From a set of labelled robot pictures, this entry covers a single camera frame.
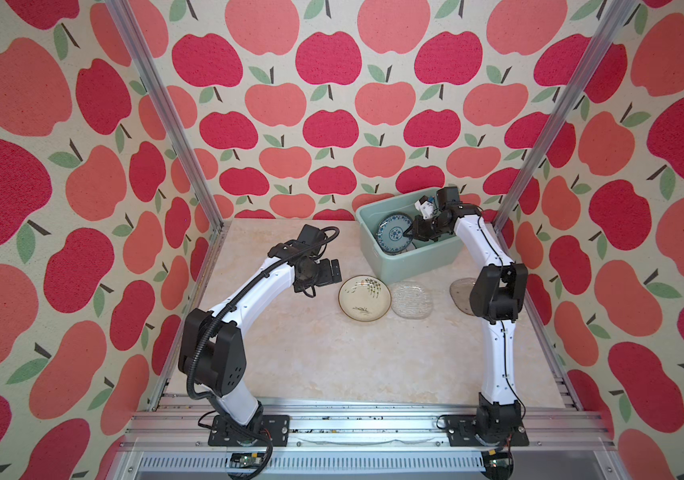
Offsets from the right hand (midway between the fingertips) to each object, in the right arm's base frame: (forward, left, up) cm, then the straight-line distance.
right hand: (411, 233), depth 101 cm
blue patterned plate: (+1, +7, -2) cm, 7 cm away
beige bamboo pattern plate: (-20, +14, -13) cm, 28 cm away
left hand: (-23, +24, +2) cm, 33 cm away
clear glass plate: (-19, -2, -13) cm, 23 cm away
